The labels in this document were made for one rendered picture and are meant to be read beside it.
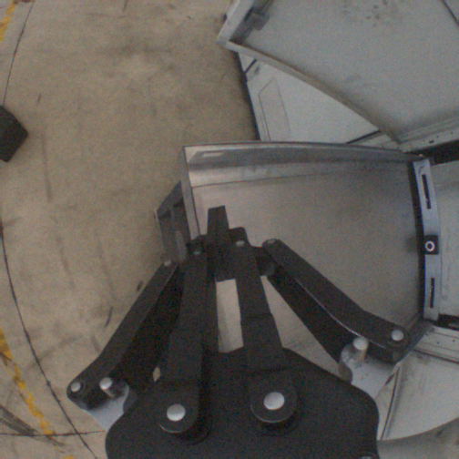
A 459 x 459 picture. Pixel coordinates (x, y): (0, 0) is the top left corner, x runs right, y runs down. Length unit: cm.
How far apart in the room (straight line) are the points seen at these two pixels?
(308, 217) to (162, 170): 91
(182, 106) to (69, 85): 68
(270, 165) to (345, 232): 22
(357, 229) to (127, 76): 136
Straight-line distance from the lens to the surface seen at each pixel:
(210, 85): 154
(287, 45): 54
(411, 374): 106
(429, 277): 90
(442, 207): 85
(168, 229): 102
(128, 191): 120
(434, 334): 95
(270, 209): 40
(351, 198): 55
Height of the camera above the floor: 118
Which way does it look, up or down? 68 degrees down
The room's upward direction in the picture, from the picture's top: 85 degrees clockwise
